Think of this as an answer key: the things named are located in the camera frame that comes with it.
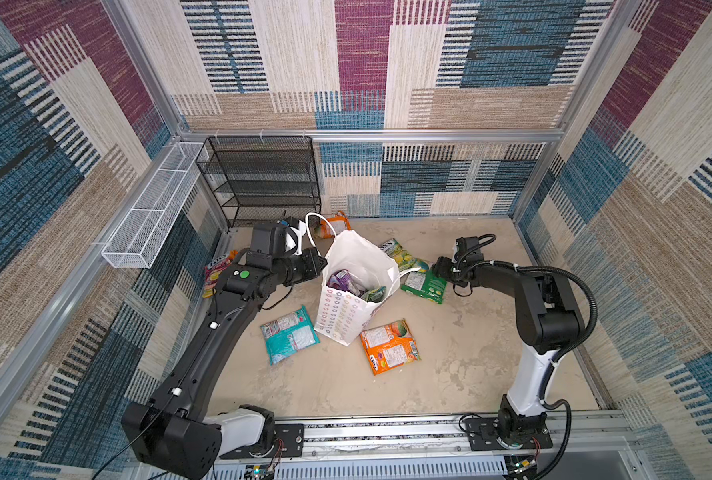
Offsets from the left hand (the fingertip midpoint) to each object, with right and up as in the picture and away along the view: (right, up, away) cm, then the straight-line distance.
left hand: (329, 257), depth 73 cm
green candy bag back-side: (+29, -10, +26) cm, 40 cm away
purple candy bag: (+2, -7, +21) cm, 22 cm away
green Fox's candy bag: (+12, -12, +13) cm, 21 cm away
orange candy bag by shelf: (0, +12, +43) cm, 44 cm away
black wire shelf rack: (-28, +27, +37) cm, 53 cm away
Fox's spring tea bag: (+23, -2, +31) cm, 39 cm away
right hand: (+35, -7, +30) cm, 46 cm away
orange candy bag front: (+16, -26, +14) cm, 33 cm away
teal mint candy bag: (-13, -23, +16) cm, 31 cm away
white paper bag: (+7, -7, +24) cm, 26 cm away
